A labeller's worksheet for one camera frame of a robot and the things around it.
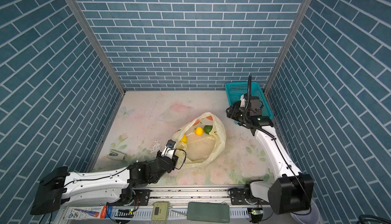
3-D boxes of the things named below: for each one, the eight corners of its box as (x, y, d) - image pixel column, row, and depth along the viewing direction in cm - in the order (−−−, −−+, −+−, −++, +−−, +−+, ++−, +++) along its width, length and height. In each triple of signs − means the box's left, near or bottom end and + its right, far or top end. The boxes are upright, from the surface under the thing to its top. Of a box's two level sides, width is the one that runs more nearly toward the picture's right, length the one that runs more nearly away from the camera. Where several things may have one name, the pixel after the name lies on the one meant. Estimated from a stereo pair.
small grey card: (107, 158, 88) (105, 157, 87) (112, 150, 91) (110, 149, 90) (124, 161, 87) (122, 160, 86) (128, 153, 90) (126, 152, 89)
